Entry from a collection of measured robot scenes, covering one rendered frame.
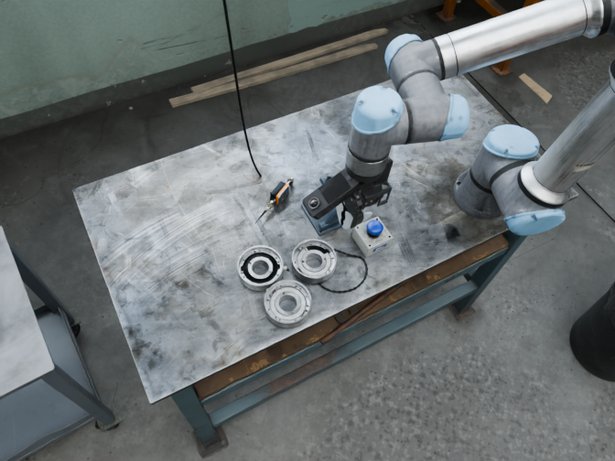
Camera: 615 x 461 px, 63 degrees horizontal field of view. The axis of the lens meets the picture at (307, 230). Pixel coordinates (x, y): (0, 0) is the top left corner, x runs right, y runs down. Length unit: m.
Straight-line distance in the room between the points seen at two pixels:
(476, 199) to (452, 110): 0.51
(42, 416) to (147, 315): 0.73
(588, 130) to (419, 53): 0.34
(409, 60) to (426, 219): 0.52
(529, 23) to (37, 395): 1.66
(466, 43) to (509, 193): 0.38
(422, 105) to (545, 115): 2.18
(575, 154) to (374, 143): 0.42
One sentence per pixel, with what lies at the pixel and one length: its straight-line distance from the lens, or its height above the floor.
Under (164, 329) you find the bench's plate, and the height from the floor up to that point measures 0.80.
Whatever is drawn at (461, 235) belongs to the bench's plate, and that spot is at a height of 0.80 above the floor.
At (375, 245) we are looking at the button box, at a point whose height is 0.85.
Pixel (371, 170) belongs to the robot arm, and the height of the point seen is 1.19.
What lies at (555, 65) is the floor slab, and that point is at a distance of 3.36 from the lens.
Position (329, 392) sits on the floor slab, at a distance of 1.94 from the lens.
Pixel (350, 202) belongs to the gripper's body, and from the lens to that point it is 0.98.
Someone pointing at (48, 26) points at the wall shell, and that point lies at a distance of 2.49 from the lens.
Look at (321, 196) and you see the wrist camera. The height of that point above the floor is 1.10.
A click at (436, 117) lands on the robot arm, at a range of 0.86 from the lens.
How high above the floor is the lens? 1.87
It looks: 58 degrees down
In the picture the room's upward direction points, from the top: 6 degrees clockwise
